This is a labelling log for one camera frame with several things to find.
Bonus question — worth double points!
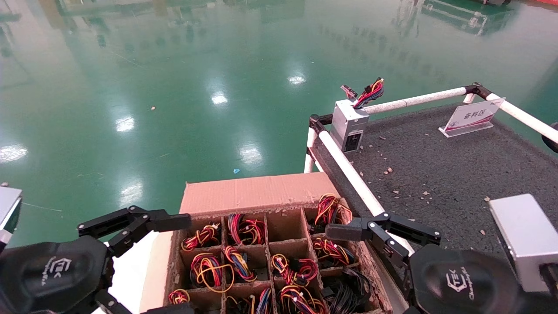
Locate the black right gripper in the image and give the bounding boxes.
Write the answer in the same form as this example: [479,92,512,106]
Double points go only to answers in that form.
[325,212,530,314]

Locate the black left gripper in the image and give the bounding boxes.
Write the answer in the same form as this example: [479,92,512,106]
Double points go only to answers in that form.
[0,205,195,314]

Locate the brown cardboard divider box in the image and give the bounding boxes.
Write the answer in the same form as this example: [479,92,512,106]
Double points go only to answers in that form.
[139,172,395,314]

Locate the white flat sheet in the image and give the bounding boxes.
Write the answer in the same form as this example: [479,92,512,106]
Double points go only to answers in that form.
[92,230,160,314]

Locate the black rubber table mat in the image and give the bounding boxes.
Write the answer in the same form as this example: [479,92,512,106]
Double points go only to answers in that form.
[312,102,558,266]

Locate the clear acrylic sign holder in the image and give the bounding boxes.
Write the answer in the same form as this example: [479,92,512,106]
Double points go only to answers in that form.
[439,97,506,138]

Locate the power supply coloured wire bundle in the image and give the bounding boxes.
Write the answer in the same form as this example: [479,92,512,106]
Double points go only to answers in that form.
[314,193,353,228]
[222,246,259,283]
[168,289,191,306]
[227,213,265,246]
[278,284,328,314]
[190,253,235,294]
[181,223,221,253]
[311,238,357,267]
[225,287,274,314]

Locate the power supply black wire bundle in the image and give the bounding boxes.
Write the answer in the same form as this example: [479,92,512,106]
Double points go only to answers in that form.
[322,267,372,314]

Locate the silver power supply coloured wires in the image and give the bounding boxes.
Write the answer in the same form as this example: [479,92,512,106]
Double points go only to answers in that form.
[330,78,385,153]

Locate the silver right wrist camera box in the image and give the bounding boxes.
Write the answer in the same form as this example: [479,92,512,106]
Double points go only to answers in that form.
[488,193,558,294]

